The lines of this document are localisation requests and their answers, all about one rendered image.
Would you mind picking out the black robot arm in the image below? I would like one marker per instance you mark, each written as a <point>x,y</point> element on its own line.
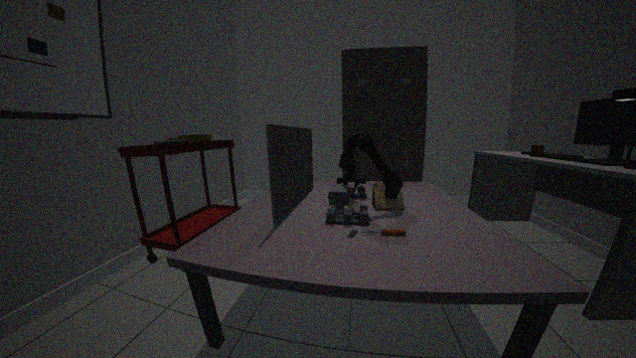
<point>366,143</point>

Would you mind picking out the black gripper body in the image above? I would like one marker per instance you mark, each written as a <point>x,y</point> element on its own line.
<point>351,177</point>

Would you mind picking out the orange-handled screwdriver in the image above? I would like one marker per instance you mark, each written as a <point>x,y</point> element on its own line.
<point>389,232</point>

